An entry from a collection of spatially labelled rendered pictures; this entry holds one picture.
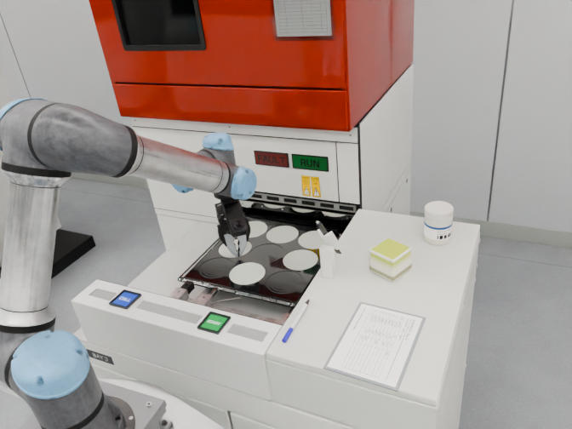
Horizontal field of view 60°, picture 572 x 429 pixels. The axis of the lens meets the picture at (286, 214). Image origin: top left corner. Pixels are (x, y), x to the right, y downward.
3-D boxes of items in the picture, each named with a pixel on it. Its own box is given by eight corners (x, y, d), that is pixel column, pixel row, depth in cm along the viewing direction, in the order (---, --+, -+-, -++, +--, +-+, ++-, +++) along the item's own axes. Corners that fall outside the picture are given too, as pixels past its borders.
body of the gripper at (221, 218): (242, 215, 146) (236, 179, 140) (248, 230, 138) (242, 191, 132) (216, 221, 144) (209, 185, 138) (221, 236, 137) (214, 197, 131)
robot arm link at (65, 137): (78, 100, 75) (265, 163, 116) (40, 94, 81) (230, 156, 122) (60, 174, 76) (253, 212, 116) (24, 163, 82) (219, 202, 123)
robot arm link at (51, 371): (59, 443, 85) (30, 388, 78) (19, 408, 92) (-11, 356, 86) (116, 393, 93) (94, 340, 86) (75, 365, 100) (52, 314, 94)
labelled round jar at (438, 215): (426, 229, 136) (427, 198, 131) (453, 233, 133) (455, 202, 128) (420, 243, 130) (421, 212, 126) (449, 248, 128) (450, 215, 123)
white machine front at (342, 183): (159, 210, 192) (133, 111, 173) (363, 243, 159) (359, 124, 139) (154, 214, 190) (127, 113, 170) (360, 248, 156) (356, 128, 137)
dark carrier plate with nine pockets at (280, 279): (244, 218, 166) (243, 216, 166) (342, 232, 152) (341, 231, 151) (185, 278, 140) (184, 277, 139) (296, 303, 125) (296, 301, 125)
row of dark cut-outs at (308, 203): (232, 195, 169) (231, 189, 168) (357, 212, 151) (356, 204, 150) (231, 196, 169) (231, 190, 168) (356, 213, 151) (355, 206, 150)
